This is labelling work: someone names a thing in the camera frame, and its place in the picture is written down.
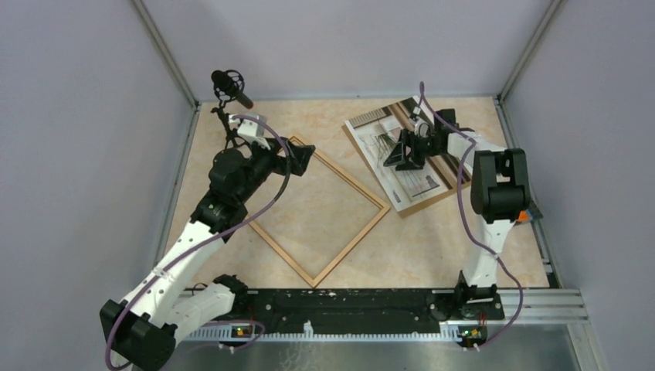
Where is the aluminium front rail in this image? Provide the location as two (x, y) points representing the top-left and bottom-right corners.
(181, 288), (588, 342)

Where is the printed photo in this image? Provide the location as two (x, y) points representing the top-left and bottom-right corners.
(343, 96), (459, 217)

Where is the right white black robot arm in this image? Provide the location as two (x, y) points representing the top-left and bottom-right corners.
(384, 108), (531, 318)

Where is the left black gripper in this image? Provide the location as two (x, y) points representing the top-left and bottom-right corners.
(237, 134), (315, 203)

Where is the black microphone on tripod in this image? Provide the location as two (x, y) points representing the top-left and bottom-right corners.
(210, 70), (254, 149)

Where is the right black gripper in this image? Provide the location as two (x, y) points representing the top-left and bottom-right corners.
(383, 129), (443, 172)

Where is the wooden picture frame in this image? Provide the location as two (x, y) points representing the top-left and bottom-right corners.
(248, 149), (391, 289)

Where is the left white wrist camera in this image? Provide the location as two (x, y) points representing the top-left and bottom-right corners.
(228, 113), (270, 150)

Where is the brown cardboard backing board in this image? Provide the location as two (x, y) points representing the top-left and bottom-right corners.
(342, 123), (457, 218)

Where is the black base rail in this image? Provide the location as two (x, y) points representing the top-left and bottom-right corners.
(220, 288), (506, 335)

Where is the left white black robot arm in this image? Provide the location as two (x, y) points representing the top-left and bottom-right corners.
(100, 138), (315, 370)

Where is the dark grey mat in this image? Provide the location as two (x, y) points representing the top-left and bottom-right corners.
(525, 200), (543, 223)

